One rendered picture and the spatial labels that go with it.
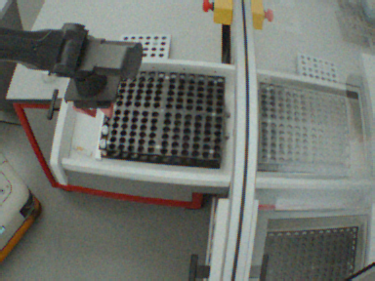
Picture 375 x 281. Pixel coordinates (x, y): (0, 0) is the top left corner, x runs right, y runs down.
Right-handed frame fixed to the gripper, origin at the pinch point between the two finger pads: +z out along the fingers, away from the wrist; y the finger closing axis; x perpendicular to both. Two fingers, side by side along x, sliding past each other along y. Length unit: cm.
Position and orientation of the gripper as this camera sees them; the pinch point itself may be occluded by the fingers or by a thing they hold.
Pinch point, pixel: (102, 112)
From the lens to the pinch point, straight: 91.2
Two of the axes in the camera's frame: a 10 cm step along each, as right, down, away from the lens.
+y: 9.8, 0.6, -1.6
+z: 1.1, 5.0, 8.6
